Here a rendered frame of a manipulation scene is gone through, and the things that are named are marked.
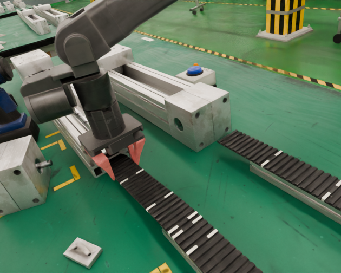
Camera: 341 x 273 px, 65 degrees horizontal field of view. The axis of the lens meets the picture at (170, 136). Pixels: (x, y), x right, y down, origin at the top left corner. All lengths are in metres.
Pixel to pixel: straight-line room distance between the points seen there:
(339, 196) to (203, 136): 0.25
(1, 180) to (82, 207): 0.14
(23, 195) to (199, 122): 0.35
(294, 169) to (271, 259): 0.14
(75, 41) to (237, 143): 0.32
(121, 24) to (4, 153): 0.32
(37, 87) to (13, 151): 0.17
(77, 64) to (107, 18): 0.07
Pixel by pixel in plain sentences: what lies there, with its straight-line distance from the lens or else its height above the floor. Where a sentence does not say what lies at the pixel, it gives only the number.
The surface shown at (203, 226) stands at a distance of 0.38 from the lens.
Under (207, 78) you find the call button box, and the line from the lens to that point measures 0.74.
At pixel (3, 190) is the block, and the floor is 0.83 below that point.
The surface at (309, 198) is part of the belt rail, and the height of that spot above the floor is 0.79.
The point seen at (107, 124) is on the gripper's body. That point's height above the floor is 0.91.
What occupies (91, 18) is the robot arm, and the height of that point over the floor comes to 1.07.
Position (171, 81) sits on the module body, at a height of 0.86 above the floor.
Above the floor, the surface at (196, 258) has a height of 0.81.
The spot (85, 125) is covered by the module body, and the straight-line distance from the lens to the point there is 0.64.
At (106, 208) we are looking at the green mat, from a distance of 0.49.
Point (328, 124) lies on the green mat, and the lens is 0.64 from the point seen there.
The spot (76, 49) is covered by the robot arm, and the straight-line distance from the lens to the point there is 0.39.
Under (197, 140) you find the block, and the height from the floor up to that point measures 0.81.
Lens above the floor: 1.12
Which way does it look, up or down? 34 degrees down
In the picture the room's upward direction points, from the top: 12 degrees counter-clockwise
